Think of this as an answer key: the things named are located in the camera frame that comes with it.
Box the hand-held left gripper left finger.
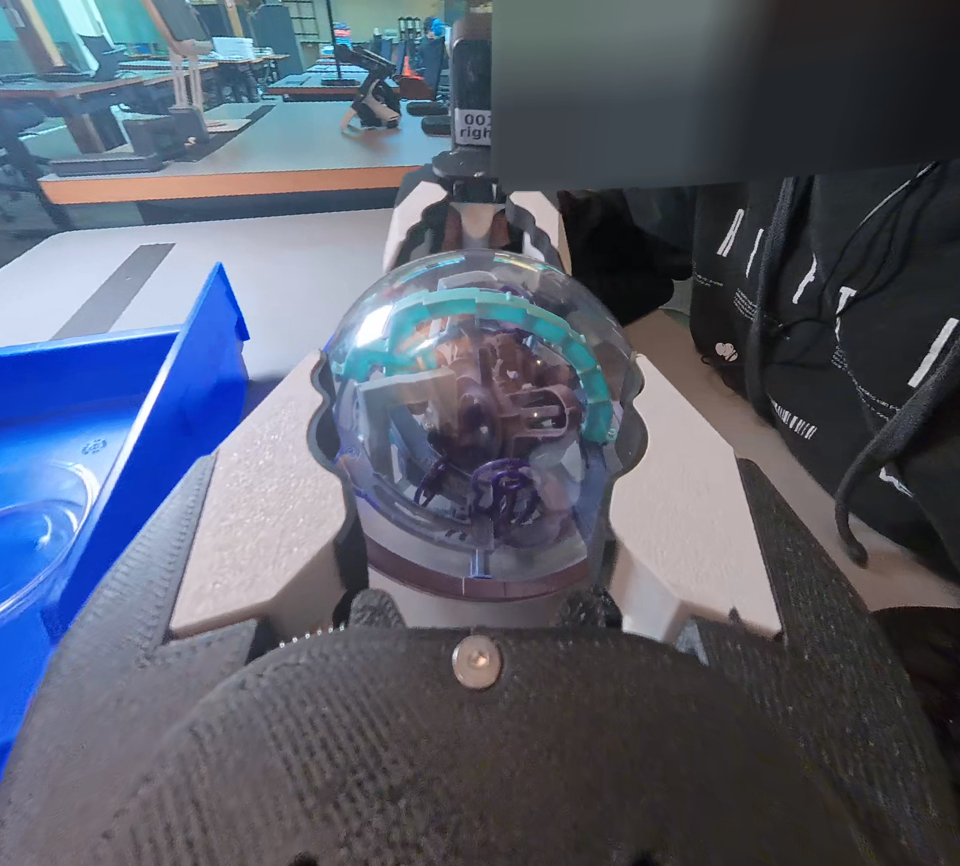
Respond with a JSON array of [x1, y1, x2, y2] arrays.
[[169, 348, 369, 646]]

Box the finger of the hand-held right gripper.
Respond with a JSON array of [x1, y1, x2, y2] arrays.
[[382, 187, 460, 276], [506, 189, 573, 284]]

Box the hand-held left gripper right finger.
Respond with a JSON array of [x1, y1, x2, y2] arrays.
[[600, 353, 786, 644]]

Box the clear plastic maze ball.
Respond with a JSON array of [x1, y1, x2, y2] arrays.
[[321, 249, 639, 601]]

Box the clear plastic ball stand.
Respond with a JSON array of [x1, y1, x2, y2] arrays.
[[0, 461, 102, 618]]

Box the spare hand-held gripper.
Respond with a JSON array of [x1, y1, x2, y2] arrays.
[[341, 43, 405, 136]]

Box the blue plastic bin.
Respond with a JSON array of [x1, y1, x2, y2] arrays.
[[0, 262, 252, 758]]

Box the orange-edged desk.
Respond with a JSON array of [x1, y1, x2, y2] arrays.
[[36, 97, 453, 209]]

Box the wooden desk stand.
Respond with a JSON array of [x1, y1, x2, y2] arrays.
[[88, 0, 220, 136]]

